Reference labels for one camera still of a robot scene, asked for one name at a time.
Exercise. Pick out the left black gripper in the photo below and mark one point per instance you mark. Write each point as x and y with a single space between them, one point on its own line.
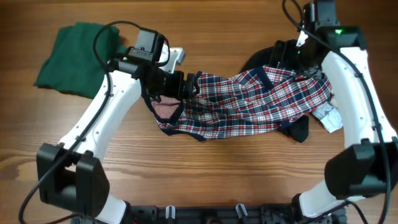
175 91

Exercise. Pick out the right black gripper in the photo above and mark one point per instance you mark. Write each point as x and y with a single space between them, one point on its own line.
290 46

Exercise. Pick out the plaid red navy shirt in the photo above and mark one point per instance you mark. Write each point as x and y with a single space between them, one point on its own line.
252 102

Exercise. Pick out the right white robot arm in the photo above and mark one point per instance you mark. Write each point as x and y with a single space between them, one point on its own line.
367 166

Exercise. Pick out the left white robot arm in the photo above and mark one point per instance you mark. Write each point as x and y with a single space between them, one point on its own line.
71 175

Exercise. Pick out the white crumpled garment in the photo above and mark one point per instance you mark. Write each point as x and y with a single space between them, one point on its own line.
329 115

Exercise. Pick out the black garment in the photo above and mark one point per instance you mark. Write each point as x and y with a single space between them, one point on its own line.
270 56

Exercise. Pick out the folded green cloth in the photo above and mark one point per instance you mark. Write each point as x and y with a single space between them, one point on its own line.
74 63

